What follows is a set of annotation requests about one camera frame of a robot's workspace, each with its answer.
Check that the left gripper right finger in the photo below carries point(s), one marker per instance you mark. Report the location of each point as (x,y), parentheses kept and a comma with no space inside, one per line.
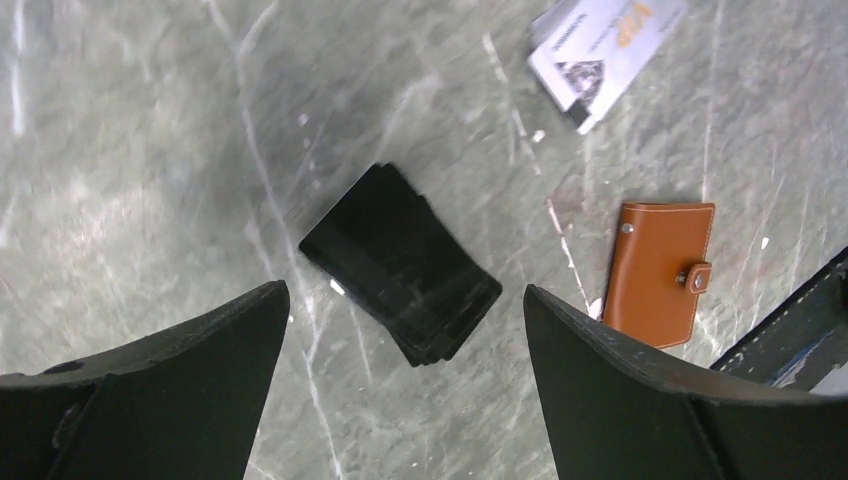
(616,408)

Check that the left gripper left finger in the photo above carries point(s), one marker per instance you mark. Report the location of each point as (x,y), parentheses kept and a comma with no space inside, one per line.
(182,403)

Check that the brown leather card holder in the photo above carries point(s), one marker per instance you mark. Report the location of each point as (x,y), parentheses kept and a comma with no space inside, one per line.
(659,271)

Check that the black card stack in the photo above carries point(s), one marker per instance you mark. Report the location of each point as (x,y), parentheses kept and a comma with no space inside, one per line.
(383,243)

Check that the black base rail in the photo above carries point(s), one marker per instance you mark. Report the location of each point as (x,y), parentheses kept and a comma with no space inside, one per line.
(802,341)

